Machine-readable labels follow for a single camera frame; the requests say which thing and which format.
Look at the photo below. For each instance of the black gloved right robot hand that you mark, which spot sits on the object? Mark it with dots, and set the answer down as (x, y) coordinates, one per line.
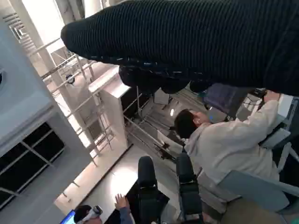
(187, 37)

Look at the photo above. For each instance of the dark monitor screen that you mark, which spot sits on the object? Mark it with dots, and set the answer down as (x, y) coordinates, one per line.
(224, 98)

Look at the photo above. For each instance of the tall white cabinet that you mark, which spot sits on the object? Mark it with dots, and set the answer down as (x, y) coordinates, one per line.
(112, 109)

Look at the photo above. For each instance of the seated person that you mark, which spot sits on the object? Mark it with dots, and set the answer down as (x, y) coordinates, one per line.
(222, 149)

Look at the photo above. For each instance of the grey wheeled chair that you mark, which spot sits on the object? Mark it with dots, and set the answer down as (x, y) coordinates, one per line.
(257, 189)

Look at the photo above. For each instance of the person with headset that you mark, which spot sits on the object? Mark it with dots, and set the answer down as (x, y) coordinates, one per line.
(125, 214)

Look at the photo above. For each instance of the white VR headset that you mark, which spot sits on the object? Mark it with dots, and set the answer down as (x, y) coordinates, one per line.
(92, 213)

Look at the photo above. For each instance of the blue laptop screen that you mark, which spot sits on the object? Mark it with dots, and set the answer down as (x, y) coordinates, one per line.
(69, 218)

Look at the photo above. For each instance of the white metal pipe frame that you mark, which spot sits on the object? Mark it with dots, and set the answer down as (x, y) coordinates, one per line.
(70, 98)

